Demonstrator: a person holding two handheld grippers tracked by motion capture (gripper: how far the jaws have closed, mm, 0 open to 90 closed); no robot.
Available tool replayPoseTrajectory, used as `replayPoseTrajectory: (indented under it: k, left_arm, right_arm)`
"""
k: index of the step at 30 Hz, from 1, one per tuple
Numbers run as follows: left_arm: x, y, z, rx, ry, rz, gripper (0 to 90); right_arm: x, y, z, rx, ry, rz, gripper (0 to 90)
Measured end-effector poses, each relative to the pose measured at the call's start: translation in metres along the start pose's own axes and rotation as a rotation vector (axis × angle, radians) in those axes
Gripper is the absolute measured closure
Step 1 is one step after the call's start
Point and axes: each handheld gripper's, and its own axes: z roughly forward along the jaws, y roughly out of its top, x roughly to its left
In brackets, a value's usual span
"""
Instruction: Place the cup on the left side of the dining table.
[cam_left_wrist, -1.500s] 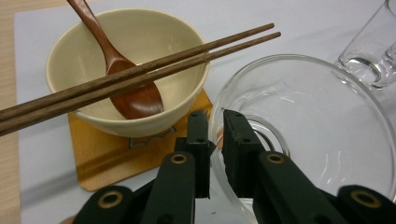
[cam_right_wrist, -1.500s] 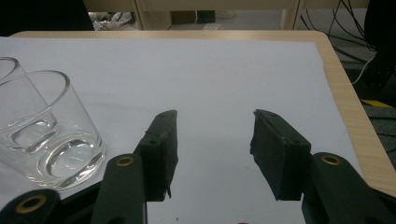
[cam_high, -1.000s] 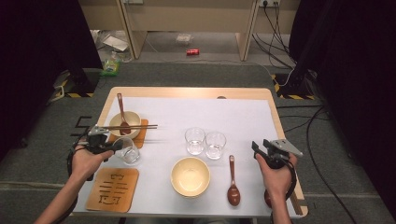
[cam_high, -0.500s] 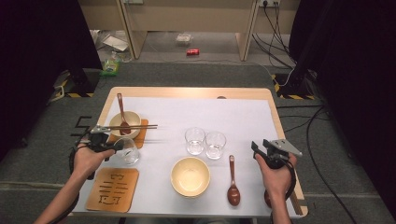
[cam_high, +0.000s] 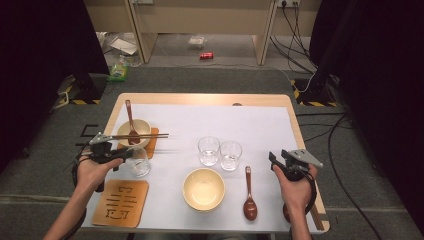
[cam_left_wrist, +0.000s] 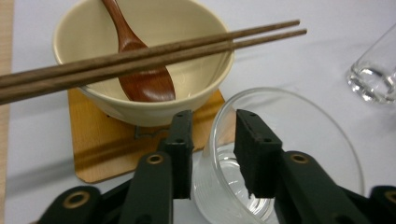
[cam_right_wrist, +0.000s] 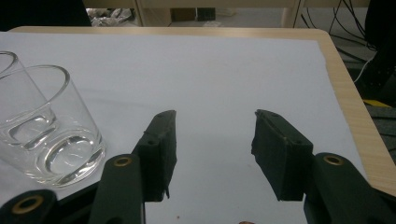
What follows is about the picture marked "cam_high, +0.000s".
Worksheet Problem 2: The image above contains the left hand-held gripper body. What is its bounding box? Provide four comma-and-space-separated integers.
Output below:
88, 131, 118, 193

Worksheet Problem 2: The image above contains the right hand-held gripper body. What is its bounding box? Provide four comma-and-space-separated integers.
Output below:
278, 148, 324, 183

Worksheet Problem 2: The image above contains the clear drinking glass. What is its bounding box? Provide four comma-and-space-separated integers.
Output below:
128, 146, 152, 178
219, 140, 243, 172
198, 135, 221, 167

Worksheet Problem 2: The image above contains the carved wooden coaster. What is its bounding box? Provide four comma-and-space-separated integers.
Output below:
91, 179, 150, 229
117, 127, 160, 160

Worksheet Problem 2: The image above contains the cream bowl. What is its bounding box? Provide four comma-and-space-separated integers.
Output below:
116, 118, 153, 150
182, 167, 227, 213

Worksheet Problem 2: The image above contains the person's left hand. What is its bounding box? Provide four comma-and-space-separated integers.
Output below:
75, 155, 125, 194

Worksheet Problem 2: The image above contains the person's right hand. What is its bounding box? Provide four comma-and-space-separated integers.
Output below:
271, 163, 319, 218

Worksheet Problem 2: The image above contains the black stand base hazard tape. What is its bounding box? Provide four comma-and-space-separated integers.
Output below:
56, 71, 108, 106
289, 78, 339, 108

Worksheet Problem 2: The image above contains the green packet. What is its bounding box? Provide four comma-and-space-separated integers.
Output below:
107, 63, 129, 83

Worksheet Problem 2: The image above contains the white paper table mat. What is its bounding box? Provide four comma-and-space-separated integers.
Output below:
81, 103, 316, 234

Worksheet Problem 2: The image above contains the crumpled clear plastic bag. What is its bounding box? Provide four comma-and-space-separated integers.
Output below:
98, 31, 144, 68

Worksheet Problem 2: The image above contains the black curtain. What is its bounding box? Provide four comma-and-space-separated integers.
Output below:
309, 0, 424, 238
0, 0, 111, 174

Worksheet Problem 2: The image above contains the white plastic container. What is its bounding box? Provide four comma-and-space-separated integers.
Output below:
188, 35, 207, 48

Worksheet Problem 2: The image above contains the beige wooden desk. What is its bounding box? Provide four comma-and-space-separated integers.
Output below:
84, 0, 323, 67

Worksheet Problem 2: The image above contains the long black floor cable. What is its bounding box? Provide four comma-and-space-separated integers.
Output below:
327, 113, 384, 240

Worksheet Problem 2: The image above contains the right hand-held gripper cable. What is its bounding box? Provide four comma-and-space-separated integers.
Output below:
288, 171, 318, 240

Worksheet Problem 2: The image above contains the hand-held gripper cable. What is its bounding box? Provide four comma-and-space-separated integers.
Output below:
63, 144, 101, 240
288, 171, 318, 240

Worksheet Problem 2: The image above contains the left hand-held gripper cable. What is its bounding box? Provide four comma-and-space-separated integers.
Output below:
63, 144, 101, 240

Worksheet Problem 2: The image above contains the white cord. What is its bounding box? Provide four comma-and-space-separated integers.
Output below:
52, 91, 70, 110

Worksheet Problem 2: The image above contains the white cable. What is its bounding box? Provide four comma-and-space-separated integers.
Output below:
276, 66, 317, 94

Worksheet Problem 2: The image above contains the black power cable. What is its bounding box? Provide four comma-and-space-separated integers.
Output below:
269, 2, 316, 74
293, 2, 318, 69

